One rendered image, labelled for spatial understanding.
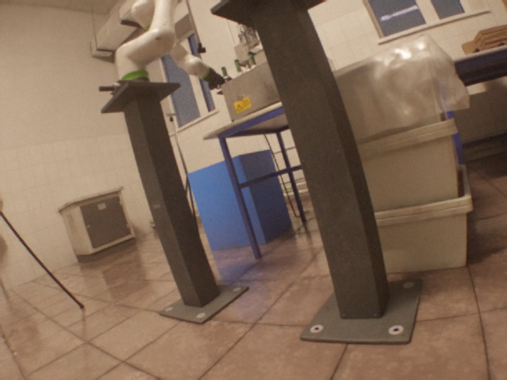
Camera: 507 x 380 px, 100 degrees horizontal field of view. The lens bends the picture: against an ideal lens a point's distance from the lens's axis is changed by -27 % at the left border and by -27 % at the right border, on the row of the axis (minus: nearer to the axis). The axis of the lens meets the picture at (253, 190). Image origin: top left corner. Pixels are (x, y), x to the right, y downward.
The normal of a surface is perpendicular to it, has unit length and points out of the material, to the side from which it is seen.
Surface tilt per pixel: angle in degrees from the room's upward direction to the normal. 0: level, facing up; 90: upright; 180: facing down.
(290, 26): 90
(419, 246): 96
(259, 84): 90
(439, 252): 96
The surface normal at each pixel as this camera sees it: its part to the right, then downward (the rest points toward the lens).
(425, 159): -0.59, 0.33
